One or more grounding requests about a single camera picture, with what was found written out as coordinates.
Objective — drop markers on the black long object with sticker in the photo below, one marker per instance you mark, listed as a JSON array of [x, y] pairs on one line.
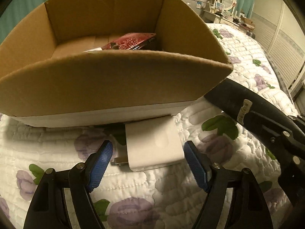
[[228, 96]]

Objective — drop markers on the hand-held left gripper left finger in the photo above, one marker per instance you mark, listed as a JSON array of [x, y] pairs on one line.
[[101, 164]]

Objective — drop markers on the brown cardboard box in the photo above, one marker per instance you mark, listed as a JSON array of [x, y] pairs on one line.
[[107, 83]]

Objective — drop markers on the white louvered wardrobe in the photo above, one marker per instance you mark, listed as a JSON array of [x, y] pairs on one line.
[[278, 35]]

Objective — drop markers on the white dressing table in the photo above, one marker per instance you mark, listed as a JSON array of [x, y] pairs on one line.
[[221, 18]]

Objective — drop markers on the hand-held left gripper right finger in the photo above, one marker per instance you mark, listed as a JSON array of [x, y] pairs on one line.
[[196, 167]]

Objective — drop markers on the white floral quilt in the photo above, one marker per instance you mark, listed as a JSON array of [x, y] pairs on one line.
[[147, 190]]

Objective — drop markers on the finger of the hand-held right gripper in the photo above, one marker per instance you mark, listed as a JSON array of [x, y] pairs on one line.
[[297, 124], [269, 128]]

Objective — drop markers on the small brown box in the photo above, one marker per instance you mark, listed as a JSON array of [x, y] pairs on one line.
[[246, 21]]

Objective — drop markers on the pink glitter case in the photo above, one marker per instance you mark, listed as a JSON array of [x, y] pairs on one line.
[[129, 41]]

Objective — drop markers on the white charger adapter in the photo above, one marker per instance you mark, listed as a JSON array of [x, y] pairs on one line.
[[152, 143]]

